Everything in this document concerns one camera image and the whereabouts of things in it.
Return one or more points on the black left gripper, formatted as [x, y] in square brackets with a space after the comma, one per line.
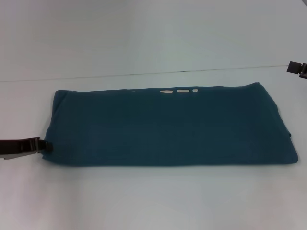
[10, 147]

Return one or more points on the teal blue t-shirt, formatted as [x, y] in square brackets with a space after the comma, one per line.
[168, 124]

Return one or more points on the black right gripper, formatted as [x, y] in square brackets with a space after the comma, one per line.
[305, 70]

